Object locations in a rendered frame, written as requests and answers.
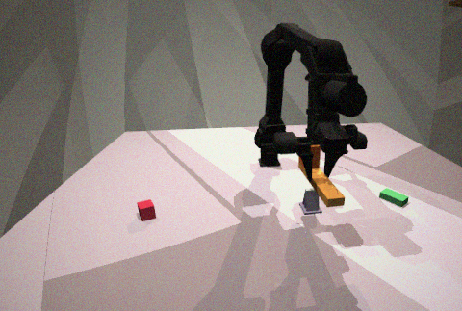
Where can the green rectangular block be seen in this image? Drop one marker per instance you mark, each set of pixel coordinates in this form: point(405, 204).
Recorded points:
point(394, 197)

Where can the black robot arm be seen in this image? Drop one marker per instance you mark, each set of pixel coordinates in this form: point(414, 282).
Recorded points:
point(331, 85)

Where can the small red cube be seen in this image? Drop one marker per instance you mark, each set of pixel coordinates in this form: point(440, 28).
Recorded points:
point(146, 210)

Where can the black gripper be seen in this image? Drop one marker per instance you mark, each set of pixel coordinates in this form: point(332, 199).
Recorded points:
point(289, 143)

